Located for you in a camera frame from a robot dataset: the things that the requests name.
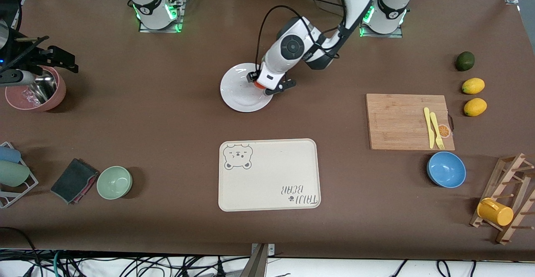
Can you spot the light blue cup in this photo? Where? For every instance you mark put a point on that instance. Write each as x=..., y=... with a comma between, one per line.
x=9, y=154

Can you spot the blue bowl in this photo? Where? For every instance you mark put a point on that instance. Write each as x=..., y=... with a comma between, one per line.
x=446, y=169

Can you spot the metal camera pole bracket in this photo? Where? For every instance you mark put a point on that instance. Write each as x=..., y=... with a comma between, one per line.
x=257, y=264

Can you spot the cream tray with bear print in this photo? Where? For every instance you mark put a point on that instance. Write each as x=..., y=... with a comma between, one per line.
x=267, y=176

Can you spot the pale green cup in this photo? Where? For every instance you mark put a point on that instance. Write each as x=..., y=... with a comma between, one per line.
x=12, y=173

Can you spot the bamboo cutting board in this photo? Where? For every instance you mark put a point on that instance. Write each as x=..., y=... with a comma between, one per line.
x=397, y=122

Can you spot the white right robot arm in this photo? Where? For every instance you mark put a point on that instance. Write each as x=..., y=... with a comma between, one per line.
x=146, y=5

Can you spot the orange slice toy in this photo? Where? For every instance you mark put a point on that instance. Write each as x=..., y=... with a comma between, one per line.
x=445, y=132

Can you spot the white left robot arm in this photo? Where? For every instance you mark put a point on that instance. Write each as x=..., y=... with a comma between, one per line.
x=355, y=1

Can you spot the wooden peg drying rack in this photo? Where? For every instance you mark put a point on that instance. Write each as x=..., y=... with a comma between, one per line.
x=503, y=237

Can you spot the yellow plastic fork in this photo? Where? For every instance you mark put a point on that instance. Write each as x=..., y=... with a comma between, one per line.
x=436, y=126

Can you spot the metal scoop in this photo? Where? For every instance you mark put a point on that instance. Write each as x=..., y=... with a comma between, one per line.
x=44, y=89

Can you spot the yellow lemon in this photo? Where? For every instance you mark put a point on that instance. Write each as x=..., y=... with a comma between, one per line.
x=475, y=107
x=473, y=85

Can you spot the dark grey folded cloth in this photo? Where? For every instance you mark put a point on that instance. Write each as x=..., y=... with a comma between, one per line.
x=73, y=181

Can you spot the yellow plastic knife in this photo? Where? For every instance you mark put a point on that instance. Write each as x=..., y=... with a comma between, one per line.
x=428, y=122

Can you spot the white round plate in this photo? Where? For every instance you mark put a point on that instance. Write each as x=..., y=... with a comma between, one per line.
x=238, y=97

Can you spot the pale green bowl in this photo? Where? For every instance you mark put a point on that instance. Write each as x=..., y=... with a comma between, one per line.
x=114, y=183

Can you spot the yellow mug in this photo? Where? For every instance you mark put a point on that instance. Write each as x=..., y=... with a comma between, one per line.
x=497, y=213

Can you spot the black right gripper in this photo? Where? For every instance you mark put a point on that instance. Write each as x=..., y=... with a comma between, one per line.
x=36, y=56

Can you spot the dark green avocado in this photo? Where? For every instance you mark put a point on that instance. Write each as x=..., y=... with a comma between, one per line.
x=464, y=61

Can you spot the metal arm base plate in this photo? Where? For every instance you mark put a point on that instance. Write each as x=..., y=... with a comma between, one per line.
x=161, y=30
x=382, y=36

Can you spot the orange mandarin fruit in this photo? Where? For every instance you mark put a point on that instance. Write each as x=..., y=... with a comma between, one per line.
x=259, y=86

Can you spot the pink bowl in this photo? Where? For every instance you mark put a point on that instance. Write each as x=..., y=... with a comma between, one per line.
x=16, y=101

